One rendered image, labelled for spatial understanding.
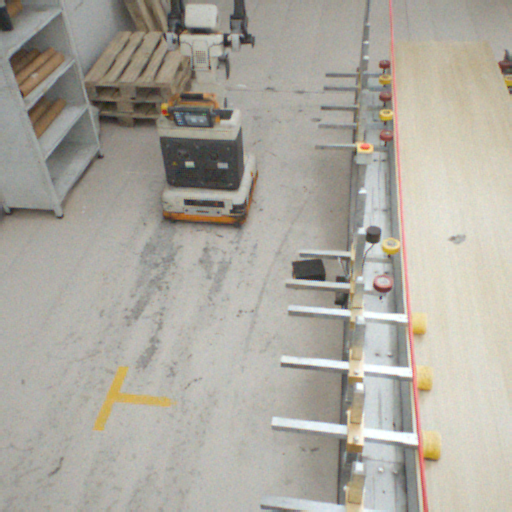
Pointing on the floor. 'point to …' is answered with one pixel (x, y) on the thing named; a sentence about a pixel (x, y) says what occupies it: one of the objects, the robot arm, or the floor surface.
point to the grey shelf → (32, 189)
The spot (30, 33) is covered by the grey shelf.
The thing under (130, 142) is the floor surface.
